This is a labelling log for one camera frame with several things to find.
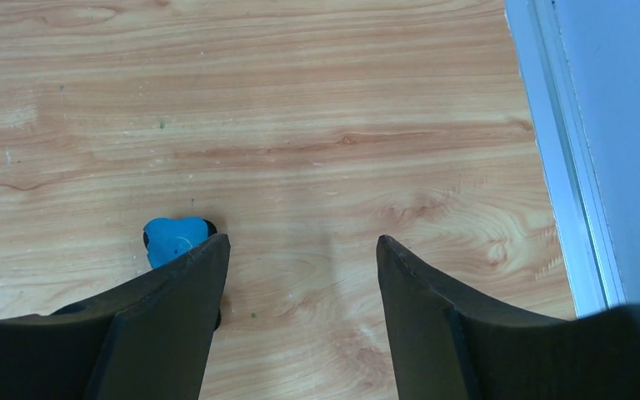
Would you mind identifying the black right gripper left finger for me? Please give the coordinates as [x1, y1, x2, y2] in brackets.
[0, 233, 230, 399]

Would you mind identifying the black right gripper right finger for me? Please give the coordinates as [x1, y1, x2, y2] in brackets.
[376, 235, 640, 399]

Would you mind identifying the blue bone-shaped whiteboard eraser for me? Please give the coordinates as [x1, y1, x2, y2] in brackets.
[142, 217, 218, 300]

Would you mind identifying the aluminium right side rail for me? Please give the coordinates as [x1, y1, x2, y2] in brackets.
[504, 0, 626, 318]

